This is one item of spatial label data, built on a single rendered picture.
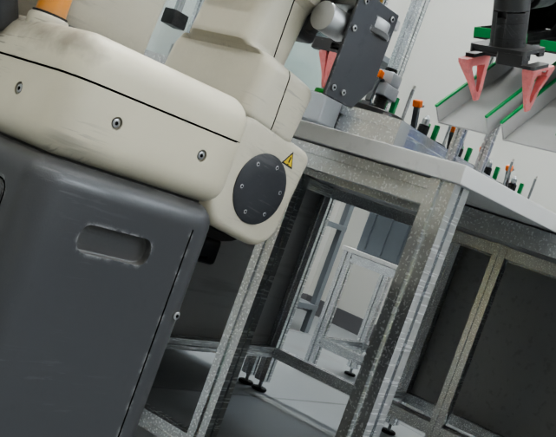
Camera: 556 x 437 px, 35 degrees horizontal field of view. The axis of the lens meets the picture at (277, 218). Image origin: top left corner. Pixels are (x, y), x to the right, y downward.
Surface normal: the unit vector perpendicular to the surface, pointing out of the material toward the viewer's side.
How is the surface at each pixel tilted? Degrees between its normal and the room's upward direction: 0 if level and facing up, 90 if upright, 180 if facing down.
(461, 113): 45
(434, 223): 90
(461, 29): 90
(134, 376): 90
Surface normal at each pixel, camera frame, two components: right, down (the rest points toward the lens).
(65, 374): 0.70, 0.27
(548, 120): -0.22, -0.82
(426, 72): -0.63, -0.21
